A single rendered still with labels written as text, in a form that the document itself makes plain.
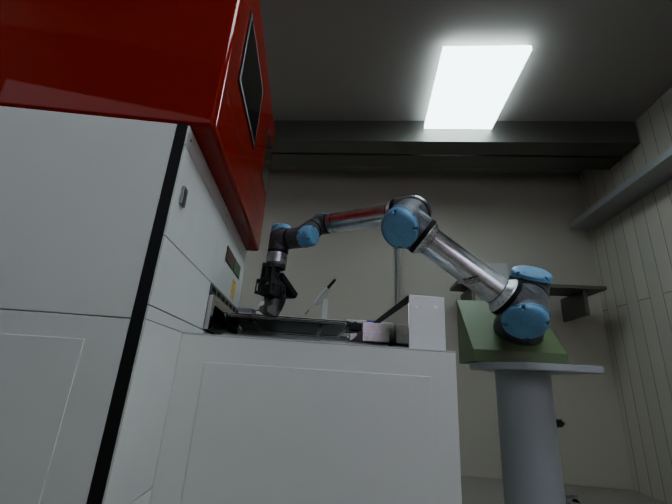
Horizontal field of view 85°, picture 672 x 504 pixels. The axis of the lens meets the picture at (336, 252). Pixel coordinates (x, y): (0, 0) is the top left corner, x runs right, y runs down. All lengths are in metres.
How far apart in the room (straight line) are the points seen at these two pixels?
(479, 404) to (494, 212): 1.99
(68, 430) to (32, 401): 0.07
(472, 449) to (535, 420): 2.67
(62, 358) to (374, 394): 0.59
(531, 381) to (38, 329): 1.21
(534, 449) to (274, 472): 0.75
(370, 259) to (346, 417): 3.20
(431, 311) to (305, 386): 0.37
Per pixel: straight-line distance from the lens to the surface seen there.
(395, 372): 0.89
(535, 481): 1.32
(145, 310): 0.72
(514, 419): 1.31
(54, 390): 0.77
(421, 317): 0.98
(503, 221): 4.40
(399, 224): 1.06
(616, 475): 4.42
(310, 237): 1.27
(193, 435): 0.89
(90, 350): 0.75
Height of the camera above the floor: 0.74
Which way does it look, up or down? 19 degrees up
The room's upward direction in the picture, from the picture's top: 4 degrees clockwise
